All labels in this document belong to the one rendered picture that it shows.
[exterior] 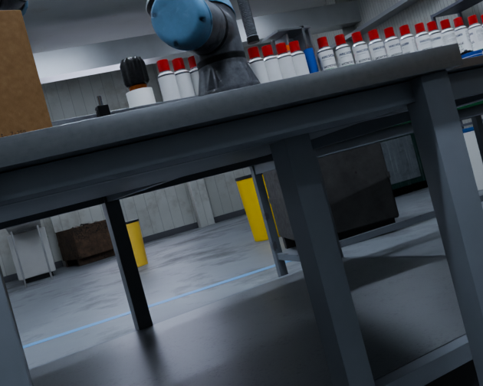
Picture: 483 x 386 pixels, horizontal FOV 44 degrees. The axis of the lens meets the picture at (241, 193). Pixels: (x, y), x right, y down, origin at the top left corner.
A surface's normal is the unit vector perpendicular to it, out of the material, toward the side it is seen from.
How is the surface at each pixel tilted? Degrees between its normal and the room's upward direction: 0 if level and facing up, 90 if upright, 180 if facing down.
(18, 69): 90
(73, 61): 90
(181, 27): 96
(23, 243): 90
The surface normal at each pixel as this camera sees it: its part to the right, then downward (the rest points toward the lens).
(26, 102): 0.61, -0.15
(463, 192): 0.32, -0.07
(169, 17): -0.25, 0.20
